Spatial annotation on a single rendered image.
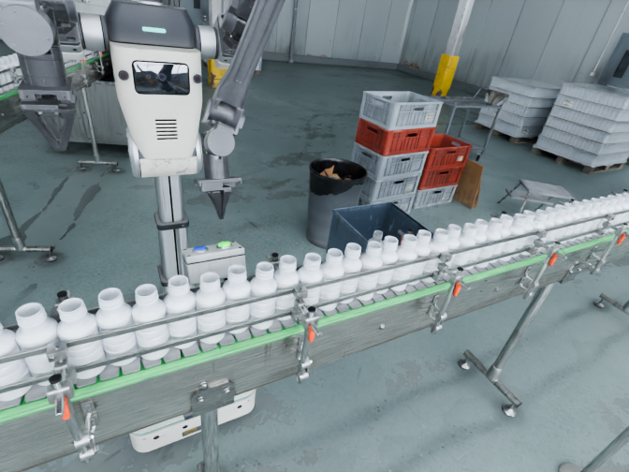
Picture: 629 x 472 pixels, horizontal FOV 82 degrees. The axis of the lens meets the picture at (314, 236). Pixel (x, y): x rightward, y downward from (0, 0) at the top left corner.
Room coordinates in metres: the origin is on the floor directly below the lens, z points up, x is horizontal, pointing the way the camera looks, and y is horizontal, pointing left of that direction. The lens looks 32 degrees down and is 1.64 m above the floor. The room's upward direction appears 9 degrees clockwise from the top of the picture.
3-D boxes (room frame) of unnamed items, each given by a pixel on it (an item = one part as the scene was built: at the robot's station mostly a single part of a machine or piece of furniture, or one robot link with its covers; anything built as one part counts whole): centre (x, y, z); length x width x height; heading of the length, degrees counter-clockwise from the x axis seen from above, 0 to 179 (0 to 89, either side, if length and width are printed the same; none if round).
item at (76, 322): (0.43, 0.39, 1.08); 0.06 x 0.06 x 0.17
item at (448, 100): (5.48, -1.84, 0.49); 1.05 x 0.55 x 0.99; 122
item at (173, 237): (1.11, 0.53, 0.74); 0.11 x 0.11 x 0.40; 32
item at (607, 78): (9.42, -6.46, 1.05); 1.00 x 0.10 x 2.10; 32
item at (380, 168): (3.33, -0.58, 0.55); 0.61 x 0.41 x 0.22; 129
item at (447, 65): (10.67, -2.79, 0.55); 0.40 x 0.40 x 1.10; 32
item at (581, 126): (6.46, -4.36, 0.59); 1.24 x 1.03 x 1.17; 124
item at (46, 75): (0.57, 0.45, 1.51); 0.10 x 0.07 x 0.07; 32
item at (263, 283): (0.61, 0.09, 1.08); 0.06 x 0.06 x 0.17
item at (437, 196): (3.79, -1.12, 0.11); 0.61 x 0.41 x 0.22; 125
